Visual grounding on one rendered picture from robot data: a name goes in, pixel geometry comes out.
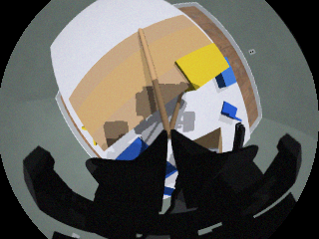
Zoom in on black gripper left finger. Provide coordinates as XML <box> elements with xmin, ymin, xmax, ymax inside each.
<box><xmin>86</xmin><ymin>129</ymin><xmax>167</xmax><ymax>212</ymax></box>

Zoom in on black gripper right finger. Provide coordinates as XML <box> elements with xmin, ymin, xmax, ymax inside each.
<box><xmin>170</xmin><ymin>129</ymin><xmax>258</xmax><ymax>209</ymax></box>

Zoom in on blue rectangular box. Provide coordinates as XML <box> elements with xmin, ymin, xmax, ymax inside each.
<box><xmin>215</xmin><ymin>57</ymin><xmax>236</xmax><ymax>88</ymax></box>

